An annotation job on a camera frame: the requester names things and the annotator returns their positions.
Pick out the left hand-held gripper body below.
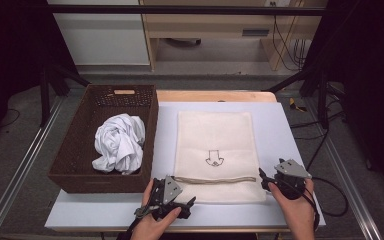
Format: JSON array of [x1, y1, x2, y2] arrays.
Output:
[[149, 175, 184, 221]]

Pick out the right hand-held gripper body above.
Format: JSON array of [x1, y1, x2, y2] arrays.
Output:
[[273, 158, 313, 201]]

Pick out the cream drawstring bag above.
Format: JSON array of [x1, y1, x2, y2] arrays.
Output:
[[173, 110, 267, 205]]

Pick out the white garment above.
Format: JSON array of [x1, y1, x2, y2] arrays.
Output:
[[91, 113, 147, 176]]

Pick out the brown woven basket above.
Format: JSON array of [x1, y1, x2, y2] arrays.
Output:
[[47, 83, 160, 195]]

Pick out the person's right hand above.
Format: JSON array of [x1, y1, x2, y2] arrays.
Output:
[[267, 179, 317, 225]]

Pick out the person's left hand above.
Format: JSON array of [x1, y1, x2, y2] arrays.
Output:
[[129, 179, 183, 240]]

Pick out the white table cover sheet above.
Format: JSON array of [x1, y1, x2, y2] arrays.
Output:
[[44, 101, 327, 232]]

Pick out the yellow and black tool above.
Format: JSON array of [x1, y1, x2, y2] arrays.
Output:
[[288, 97, 308, 113]]

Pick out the black metal stand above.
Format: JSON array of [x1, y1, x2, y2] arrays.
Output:
[[39, 62, 91, 128], [265, 65, 332, 131]]

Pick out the black curtain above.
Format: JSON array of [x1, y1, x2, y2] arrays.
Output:
[[304, 0, 384, 196], [0, 0, 79, 148]]

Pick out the light wooden desk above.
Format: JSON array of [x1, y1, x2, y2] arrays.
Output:
[[139, 0, 328, 72]]

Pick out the white cabinet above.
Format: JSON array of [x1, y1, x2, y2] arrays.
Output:
[[47, 0, 151, 66]]

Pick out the black horizontal bar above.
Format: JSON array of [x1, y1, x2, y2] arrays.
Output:
[[46, 4, 328, 17]]

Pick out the left hand-held gripper cable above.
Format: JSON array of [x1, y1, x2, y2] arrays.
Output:
[[125, 204, 161, 240]]

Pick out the hand-held gripper cable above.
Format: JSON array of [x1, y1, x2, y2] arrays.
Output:
[[125, 204, 161, 240], [293, 184, 321, 233]]

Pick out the right hand-held gripper cable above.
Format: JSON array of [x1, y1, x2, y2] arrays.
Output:
[[293, 184, 321, 233]]

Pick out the aluminium floor rail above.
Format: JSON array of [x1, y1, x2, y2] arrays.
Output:
[[0, 95, 65, 240], [304, 97, 384, 240]]

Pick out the black looped floor cable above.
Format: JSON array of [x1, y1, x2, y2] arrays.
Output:
[[306, 128, 350, 218]]

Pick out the hanging black desk cables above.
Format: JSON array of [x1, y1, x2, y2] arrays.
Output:
[[271, 1, 310, 72]]

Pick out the thin black floor cable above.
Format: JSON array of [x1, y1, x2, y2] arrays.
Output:
[[0, 107, 21, 130]]

